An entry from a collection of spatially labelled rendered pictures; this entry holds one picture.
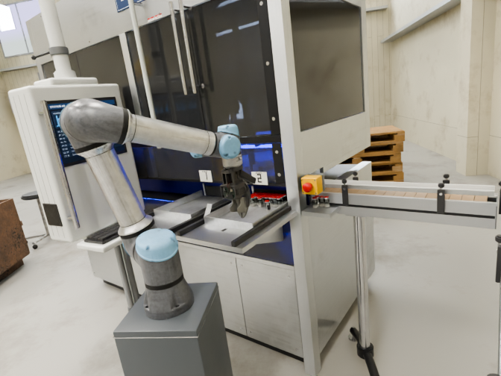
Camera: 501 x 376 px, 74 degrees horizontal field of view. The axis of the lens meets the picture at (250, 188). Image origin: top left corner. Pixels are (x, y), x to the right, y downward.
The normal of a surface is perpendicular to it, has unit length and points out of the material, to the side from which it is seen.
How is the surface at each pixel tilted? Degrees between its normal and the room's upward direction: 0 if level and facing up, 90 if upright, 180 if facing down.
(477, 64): 90
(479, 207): 90
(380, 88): 90
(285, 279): 90
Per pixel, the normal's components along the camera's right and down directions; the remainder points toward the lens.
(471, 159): -0.14, 0.27
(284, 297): -0.58, 0.28
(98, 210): 0.87, 0.01
